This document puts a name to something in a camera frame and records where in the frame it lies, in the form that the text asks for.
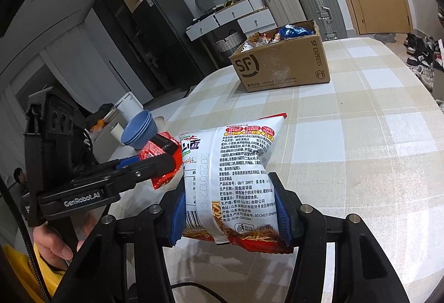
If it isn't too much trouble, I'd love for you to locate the red snack packet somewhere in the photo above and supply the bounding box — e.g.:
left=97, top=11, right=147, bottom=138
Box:
left=138, top=132, right=182, bottom=190

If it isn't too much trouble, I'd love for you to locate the noodle snack bag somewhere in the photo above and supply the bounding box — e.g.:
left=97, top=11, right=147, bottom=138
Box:
left=180, top=113, right=292, bottom=254

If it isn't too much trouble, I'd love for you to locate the blue Oreo packet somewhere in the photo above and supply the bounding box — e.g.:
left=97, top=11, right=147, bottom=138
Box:
left=278, top=24, right=314, bottom=40

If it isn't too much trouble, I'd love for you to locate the person's left hand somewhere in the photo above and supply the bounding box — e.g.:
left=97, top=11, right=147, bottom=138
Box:
left=32, top=223, right=74, bottom=271

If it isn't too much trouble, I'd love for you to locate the blue bowl stack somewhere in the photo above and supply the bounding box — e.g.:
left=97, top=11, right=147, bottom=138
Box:
left=121, top=110, right=158, bottom=150

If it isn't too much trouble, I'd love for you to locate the white cylinder bin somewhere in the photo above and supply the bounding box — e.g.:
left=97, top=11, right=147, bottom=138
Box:
left=114, top=92, right=144, bottom=123

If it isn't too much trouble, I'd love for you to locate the laundry basket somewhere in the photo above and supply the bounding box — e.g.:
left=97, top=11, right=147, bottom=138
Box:
left=215, top=32, right=244, bottom=62

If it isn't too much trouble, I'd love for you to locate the black refrigerator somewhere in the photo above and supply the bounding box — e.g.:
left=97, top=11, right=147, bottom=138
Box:
left=132, top=0, right=216, bottom=85

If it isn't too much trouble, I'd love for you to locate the dark tall cabinet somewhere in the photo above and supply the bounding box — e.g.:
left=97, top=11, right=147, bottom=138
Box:
left=93, top=0, right=168, bottom=102

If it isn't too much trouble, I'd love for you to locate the white drawer desk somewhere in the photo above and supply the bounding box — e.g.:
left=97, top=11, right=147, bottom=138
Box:
left=186, top=0, right=277, bottom=41

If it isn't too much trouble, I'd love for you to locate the beige suitcase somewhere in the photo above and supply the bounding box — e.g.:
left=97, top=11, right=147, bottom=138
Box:
left=264, top=0, right=306, bottom=26

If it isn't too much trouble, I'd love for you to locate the silver suitcase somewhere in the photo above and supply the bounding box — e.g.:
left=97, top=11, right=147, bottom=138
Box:
left=299, top=0, right=348, bottom=41

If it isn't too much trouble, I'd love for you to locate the door mat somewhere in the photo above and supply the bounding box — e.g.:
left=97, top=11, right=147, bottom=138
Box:
left=373, top=32, right=397, bottom=44

